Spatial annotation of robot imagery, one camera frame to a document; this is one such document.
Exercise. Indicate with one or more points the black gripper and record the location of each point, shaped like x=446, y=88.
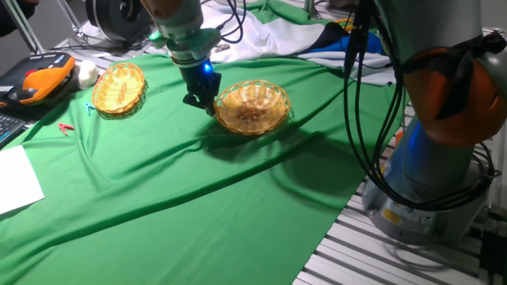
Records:
x=198, y=81

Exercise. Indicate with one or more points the yellow wicker basket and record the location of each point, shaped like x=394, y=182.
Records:
x=253, y=107
x=119, y=89

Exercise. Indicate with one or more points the dark sleeved forearm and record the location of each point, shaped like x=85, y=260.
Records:
x=12, y=17

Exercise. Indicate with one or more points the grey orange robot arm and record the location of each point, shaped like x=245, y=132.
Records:
x=431, y=31

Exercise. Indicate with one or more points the blue plastic clamp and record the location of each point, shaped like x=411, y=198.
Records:
x=89, y=108

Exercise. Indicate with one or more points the red plastic clamp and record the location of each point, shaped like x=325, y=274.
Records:
x=65, y=128

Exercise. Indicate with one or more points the silver binder clip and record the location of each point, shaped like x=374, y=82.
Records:
x=222, y=48

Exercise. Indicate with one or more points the white cloth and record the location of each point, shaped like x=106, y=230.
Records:
x=269, y=35

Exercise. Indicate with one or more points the green table cloth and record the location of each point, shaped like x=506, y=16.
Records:
x=158, y=198

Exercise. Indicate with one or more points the white round object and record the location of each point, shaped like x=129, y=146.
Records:
x=88, y=73

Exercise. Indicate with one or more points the black filament spool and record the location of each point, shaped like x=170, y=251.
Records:
x=119, y=17

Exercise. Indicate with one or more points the silver metal rod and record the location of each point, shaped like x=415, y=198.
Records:
x=71, y=20

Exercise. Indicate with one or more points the orange black teach pendant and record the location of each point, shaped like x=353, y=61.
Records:
x=43, y=79

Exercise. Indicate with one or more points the blue cloth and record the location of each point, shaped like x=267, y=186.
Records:
x=356, y=44

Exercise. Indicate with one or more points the black keyboard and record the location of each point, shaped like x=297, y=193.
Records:
x=10, y=128

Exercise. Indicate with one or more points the white paper sheet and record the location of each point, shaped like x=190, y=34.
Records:
x=17, y=180

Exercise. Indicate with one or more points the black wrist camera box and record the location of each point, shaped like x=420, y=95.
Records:
x=216, y=84

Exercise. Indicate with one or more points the green frame post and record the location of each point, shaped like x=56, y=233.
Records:
x=310, y=8

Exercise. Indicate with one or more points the grey frame post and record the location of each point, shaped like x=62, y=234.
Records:
x=24, y=27

